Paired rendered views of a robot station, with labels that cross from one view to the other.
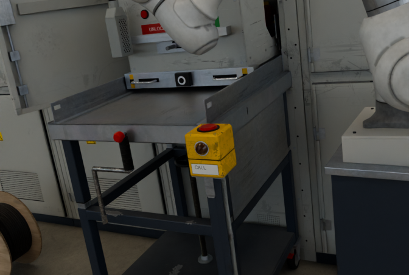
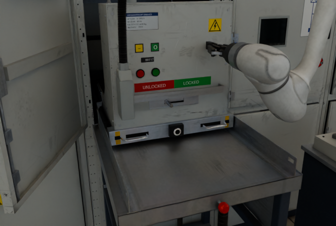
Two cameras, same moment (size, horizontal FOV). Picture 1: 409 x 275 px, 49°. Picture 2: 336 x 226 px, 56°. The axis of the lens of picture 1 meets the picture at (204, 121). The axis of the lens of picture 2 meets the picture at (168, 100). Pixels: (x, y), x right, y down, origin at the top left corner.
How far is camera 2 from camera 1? 1.28 m
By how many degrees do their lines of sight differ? 45
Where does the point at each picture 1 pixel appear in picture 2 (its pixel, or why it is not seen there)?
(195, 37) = (303, 110)
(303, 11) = not seen: hidden behind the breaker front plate
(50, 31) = (27, 95)
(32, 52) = (15, 125)
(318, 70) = (232, 107)
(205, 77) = (194, 126)
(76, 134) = (158, 216)
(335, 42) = (244, 87)
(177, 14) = (297, 93)
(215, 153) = not seen: outside the picture
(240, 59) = (222, 109)
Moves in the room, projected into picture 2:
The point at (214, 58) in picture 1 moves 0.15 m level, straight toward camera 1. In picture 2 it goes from (202, 109) to (232, 118)
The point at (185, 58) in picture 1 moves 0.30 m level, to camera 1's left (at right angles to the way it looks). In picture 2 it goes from (175, 111) to (117, 135)
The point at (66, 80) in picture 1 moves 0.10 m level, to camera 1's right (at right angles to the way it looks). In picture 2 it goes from (39, 149) to (65, 139)
